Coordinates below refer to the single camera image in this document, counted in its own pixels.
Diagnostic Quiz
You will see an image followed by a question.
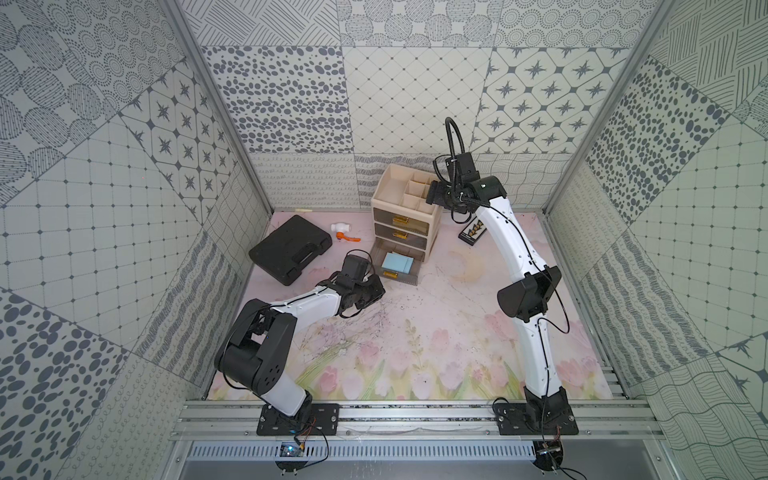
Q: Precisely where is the blue sticky note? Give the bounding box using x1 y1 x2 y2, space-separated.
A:
382 252 414 275

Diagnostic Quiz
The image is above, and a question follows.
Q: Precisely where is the beige drawer organizer cabinet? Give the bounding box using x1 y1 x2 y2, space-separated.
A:
371 164 443 262

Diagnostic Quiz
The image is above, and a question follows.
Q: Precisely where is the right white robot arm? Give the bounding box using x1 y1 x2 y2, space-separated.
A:
426 177 568 420

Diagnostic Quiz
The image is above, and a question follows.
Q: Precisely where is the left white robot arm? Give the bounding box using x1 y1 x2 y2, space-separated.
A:
214 272 385 424

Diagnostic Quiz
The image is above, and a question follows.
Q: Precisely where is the black flat case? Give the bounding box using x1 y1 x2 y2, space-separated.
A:
249 215 332 286

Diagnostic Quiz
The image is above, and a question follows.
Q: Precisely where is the small green circuit board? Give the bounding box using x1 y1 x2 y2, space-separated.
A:
278 442 304 459

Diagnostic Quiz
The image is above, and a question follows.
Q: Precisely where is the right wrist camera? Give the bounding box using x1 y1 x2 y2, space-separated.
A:
446 152 480 187

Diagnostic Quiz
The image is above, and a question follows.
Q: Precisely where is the black battery holder with wires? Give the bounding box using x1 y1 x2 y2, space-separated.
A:
458 216 487 246

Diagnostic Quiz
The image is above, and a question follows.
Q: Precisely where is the white valve orange handle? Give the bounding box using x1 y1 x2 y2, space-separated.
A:
331 222 361 243

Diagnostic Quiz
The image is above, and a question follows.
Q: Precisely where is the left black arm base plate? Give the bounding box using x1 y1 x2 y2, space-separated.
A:
257 403 340 437

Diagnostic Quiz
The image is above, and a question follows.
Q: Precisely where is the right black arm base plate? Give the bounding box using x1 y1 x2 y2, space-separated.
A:
491 400 579 437

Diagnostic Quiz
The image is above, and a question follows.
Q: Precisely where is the white slotted cable duct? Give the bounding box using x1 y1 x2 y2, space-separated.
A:
187 439 536 462

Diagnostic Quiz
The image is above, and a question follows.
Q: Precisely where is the aluminium mounting rail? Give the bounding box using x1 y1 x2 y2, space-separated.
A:
170 399 664 441

